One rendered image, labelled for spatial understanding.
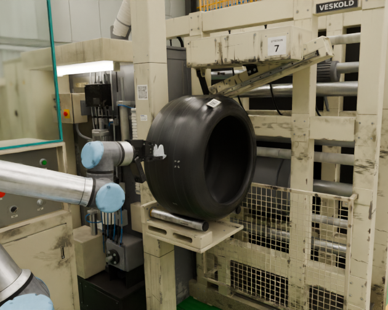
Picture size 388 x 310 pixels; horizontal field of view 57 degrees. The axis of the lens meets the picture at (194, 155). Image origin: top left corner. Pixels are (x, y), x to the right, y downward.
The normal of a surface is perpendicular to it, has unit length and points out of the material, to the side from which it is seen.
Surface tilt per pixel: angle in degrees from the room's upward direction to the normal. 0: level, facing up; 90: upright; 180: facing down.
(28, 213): 90
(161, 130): 59
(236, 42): 90
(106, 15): 90
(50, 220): 90
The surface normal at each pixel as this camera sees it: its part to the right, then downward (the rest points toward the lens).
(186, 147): 0.08, -0.06
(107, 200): 0.50, 0.11
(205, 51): -0.62, 0.15
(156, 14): 0.78, 0.09
